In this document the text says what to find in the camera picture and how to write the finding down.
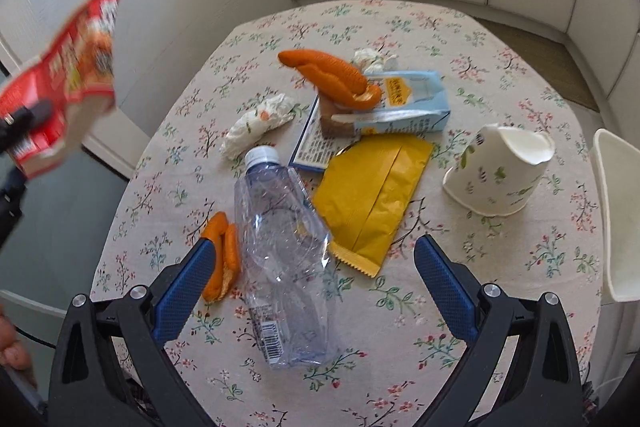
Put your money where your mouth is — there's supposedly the white plastic bin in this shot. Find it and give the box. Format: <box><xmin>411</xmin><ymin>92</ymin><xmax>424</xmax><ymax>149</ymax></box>
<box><xmin>592</xmin><ymin>128</ymin><xmax>640</xmax><ymax>303</ymax></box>

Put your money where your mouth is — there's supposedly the plain white tissue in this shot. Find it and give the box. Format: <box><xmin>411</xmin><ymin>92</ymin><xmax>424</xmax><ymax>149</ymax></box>
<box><xmin>350</xmin><ymin>48</ymin><xmax>401</xmax><ymax>75</ymax></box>

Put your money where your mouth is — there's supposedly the person's left hand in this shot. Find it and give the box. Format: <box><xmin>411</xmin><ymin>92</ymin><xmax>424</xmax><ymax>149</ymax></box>
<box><xmin>0</xmin><ymin>312</ymin><xmax>37</xmax><ymax>389</ymax></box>

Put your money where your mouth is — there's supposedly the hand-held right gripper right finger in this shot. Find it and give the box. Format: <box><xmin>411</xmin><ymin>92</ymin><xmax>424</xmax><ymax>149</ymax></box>
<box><xmin>414</xmin><ymin>235</ymin><xmax>583</xmax><ymax>427</ymax></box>

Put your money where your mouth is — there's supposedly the clear plastic bottle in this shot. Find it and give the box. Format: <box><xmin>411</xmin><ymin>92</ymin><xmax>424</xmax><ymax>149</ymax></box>
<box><xmin>235</xmin><ymin>146</ymin><xmax>346</xmax><ymax>370</ymax></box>

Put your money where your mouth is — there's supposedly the brown carton piece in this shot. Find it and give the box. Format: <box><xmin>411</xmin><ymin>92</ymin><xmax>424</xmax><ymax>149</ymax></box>
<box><xmin>320</xmin><ymin>99</ymin><xmax>362</xmax><ymax>138</ymax></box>

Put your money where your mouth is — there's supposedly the small orange peel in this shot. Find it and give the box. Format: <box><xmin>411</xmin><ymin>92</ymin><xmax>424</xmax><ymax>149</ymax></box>
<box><xmin>200</xmin><ymin>211</ymin><xmax>242</xmax><ymax>303</ymax></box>

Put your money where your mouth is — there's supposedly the large orange peel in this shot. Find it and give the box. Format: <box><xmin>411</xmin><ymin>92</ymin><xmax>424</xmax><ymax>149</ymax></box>
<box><xmin>277</xmin><ymin>49</ymin><xmax>383</xmax><ymax>110</ymax></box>

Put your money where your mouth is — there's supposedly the blue-edged carton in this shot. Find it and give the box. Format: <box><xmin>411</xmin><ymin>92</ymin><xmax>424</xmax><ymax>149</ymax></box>
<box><xmin>290</xmin><ymin>94</ymin><xmax>362</xmax><ymax>172</ymax></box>

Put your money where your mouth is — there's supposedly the red snack packet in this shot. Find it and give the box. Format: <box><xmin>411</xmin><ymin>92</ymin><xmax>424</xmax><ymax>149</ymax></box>
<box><xmin>0</xmin><ymin>0</ymin><xmax>122</xmax><ymax>180</ymax></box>

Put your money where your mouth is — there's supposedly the floral tablecloth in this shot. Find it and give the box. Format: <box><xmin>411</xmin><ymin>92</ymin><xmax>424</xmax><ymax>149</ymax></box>
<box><xmin>90</xmin><ymin>0</ymin><xmax>603</xmax><ymax>427</ymax></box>

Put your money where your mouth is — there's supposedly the printed crumpled tissue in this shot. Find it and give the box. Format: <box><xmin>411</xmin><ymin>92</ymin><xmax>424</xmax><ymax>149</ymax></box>
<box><xmin>220</xmin><ymin>92</ymin><xmax>297</xmax><ymax>160</ymax></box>

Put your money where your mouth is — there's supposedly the light blue milk carton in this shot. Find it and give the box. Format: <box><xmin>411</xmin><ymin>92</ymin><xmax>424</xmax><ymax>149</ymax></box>
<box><xmin>320</xmin><ymin>71</ymin><xmax>451</xmax><ymax>140</ymax></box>

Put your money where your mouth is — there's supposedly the brown floor mat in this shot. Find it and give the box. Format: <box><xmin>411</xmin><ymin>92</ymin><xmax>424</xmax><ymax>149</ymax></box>
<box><xmin>475</xmin><ymin>19</ymin><xmax>601</xmax><ymax>112</ymax></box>

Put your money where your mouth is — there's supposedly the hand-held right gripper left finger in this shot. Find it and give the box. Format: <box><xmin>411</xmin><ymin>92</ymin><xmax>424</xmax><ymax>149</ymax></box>
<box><xmin>47</xmin><ymin>237</ymin><xmax>217</xmax><ymax>427</ymax></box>

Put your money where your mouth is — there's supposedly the yellow snack packet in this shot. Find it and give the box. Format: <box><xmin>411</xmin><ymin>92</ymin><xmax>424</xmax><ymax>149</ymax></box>
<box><xmin>312</xmin><ymin>134</ymin><xmax>435</xmax><ymax>279</ymax></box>

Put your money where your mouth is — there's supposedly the white floral paper cup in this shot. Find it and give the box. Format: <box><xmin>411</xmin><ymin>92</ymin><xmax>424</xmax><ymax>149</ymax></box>
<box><xmin>441</xmin><ymin>123</ymin><xmax>557</xmax><ymax>216</ymax></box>

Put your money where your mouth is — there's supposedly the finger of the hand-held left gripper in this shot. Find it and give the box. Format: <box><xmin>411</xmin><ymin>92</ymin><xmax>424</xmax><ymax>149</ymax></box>
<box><xmin>0</xmin><ymin>101</ymin><xmax>52</xmax><ymax>154</ymax></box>

